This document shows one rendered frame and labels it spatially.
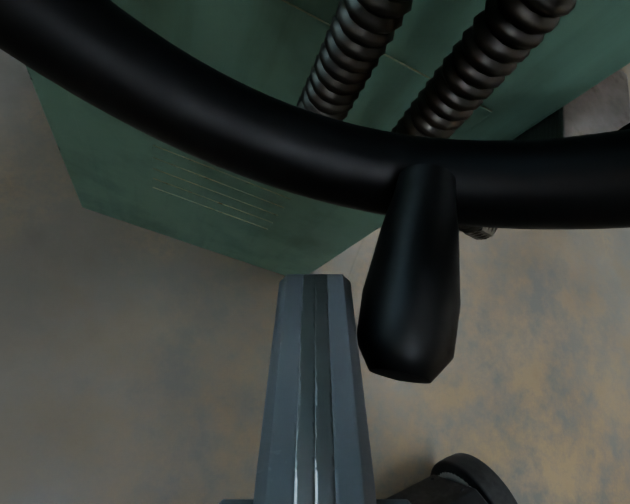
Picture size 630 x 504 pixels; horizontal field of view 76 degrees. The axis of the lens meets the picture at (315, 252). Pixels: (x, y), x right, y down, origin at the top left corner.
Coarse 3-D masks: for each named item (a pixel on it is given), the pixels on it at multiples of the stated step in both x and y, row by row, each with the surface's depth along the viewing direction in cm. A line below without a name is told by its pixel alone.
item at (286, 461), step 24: (288, 288) 10; (312, 288) 10; (288, 312) 9; (312, 312) 9; (288, 336) 8; (312, 336) 8; (288, 360) 8; (312, 360) 8; (288, 384) 7; (312, 384) 7; (264, 408) 7; (288, 408) 7; (312, 408) 7; (264, 432) 7; (288, 432) 7; (312, 432) 7; (264, 456) 6; (288, 456) 6; (312, 456) 6; (264, 480) 6; (288, 480) 6; (312, 480) 6
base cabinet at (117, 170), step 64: (128, 0) 31; (192, 0) 29; (256, 0) 28; (320, 0) 27; (448, 0) 26; (576, 0) 24; (256, 64) 34; (384, 64) 31; (576, 64) 28; (64, 128) 50; (128, 128) 46; (384, 128) 37; (512, 128) 34; (128, 192) 63; (192, 192) 58; (256, 192) 54; (256, 256) 78; (320, 256) 71
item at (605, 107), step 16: (608, 80) 35; (624, 80) 36; (592, 96) 33; (608, 96) 34; (624, 96) 35; (560, 112) 31; (576, 112) 32; (592, 112) 32; (608, 112) 33; (624, 112) 34; (544, 128) 32; (560, 128) 31; (576, 128) 31; (592, 128) 32; (608, 128) 33
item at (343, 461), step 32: (320, 288) 10; (320, 320) 9; (352, 320) 9; (320, 352) 8; (352, 352) 8; (320, 384) 7; (352, 384) 7; (320, 416) 7; (352, 416) 7; (320, 448) 6; (352, 448) 6; (320, 480) 6; (352, 480) 6
